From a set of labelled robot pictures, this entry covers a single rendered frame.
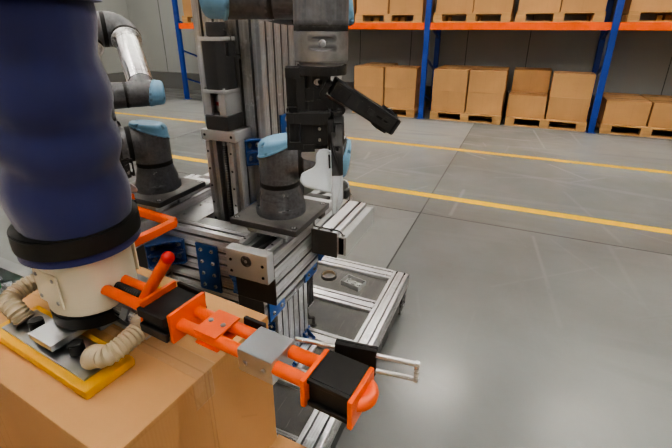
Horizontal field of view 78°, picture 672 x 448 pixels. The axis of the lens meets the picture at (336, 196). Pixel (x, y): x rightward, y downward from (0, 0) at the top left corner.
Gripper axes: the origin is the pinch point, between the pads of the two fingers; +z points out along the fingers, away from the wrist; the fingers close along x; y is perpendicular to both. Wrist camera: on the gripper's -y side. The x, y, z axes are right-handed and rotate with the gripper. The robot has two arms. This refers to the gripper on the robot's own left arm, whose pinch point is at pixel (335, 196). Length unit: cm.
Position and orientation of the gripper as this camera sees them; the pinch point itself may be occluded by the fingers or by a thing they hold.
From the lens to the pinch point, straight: 66.4
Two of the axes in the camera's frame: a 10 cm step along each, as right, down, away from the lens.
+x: 0.7, 3.8, -9.2
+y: -10.0, 0.2, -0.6
